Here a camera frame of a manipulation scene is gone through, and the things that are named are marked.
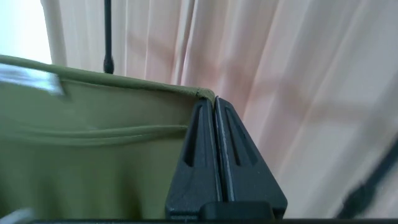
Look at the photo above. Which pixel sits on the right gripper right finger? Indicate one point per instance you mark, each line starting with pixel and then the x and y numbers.
pixel 252 183

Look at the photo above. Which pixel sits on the green long-sleeved shirt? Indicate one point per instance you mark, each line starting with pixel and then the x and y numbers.
pixel 93 174

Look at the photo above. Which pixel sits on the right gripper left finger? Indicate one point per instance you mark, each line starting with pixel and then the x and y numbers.
pixel 199 180

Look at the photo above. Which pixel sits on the black clothes rack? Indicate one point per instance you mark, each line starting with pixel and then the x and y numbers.
pixel 108 31

